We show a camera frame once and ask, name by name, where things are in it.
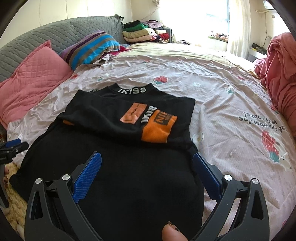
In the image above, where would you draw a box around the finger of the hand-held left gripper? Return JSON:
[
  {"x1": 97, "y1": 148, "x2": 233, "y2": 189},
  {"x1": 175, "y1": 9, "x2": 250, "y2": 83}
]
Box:
[
  {"x1": 5, "y1": 138, "x2": 22, "y2": 148},
  {"x1": 8, "y1": 142, "x2": 29, "y2": 158}
]

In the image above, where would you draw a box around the black sweater with orange cuffs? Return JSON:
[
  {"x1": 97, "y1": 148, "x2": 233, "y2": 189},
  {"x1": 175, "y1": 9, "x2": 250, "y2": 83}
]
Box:
[{"x1": 9, "y1": 83, "x2": 205, "y2": 241}]

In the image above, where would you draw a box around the stack of folded clothes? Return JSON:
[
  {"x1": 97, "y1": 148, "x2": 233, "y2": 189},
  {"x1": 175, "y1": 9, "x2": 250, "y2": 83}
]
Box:
[{"x1": 122, "y1": 20, "x2": 171, "y2": 44}]

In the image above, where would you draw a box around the window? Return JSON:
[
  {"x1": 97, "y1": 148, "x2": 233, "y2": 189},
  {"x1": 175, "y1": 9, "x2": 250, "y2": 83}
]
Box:
[{"x1": 208, "y1": 0, "x2": 232, "y2": 40}]

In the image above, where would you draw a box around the small pink clothes pile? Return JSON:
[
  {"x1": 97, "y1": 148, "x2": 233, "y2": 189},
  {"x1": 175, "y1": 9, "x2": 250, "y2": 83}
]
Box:
[{"x1": 209, "y1": 32, "x2": 229, "y2": 42}]

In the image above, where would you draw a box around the grey quilted headboard cover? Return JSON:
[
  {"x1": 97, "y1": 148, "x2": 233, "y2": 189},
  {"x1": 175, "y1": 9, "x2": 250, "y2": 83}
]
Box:
[{"x1": 0, "y1": 14, "x2": 125, "y2": 81}]

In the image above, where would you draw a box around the striped purple blue pillow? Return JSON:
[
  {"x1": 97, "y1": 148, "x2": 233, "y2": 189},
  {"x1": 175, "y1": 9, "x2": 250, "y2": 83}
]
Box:
[{"x1": 59, "y1": 30, "x2": 121, "y2": 71}]

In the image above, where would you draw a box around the white curtain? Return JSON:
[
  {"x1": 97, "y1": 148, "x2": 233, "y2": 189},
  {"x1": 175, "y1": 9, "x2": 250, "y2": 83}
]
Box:
[{"x1": 227, "y1": 0, "x2": 256, "y2": 58}]

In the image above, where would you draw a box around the crumpled pink blanket heap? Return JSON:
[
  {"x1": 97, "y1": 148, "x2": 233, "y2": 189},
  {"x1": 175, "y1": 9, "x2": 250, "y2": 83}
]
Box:
[{"x1": 253, "y1": 32, "x2": 296, "y2": 130}]

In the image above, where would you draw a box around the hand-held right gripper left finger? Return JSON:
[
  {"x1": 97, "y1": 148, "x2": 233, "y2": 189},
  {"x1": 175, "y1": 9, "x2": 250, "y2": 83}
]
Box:
[{"x1": 24, "y1": 152, "x2": 103, "y2": 241}]

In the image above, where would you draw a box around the pink strawberry printed blanket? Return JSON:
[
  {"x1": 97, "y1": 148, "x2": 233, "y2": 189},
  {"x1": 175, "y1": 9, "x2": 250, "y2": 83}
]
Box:
[{"x1": 7, "y1": 42, "x2": 296, "y2": 241}]

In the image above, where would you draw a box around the grey hose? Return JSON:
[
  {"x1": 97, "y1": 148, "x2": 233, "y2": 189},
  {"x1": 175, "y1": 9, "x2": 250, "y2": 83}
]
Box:
[{"x1": 265, "y1": 35, "x2": 278, "y2": 47}]

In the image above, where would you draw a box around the pink quilted pillow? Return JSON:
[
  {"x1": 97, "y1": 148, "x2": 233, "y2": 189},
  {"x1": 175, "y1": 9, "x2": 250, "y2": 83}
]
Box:
[{"x1": 0, "y1": 40, "x2": 74, "y2": 130}]

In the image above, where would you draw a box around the person's right hand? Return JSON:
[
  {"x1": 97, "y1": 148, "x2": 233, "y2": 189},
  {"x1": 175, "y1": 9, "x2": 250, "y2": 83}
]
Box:
[{"x1": 162, "y1": 221, "x2": 189, "y2": 241}]

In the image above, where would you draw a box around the light patterned cloth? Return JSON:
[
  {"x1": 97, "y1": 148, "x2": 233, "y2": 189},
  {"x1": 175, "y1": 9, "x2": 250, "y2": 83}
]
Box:
[{"x1": 99, "y1": 52, "x2": 121, "y2": 66}]

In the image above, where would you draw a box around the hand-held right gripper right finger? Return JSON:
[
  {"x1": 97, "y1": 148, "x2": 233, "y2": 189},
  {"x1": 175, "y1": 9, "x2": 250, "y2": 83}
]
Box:
[{"x1": 192, "y1": 152, "x2": 271, "y2": 241}]

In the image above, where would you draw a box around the dark furniture frame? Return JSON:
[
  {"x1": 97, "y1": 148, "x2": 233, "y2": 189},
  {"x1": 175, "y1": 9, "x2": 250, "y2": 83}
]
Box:
[{"x1": 162, "y1": 27, "x2": 173, "y2": 43}]

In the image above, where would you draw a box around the white desk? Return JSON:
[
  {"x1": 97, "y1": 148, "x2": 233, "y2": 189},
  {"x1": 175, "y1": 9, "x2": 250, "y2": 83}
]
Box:
[{"x1": 248, "y1": 43, "x2": 269, "y2": 61}]

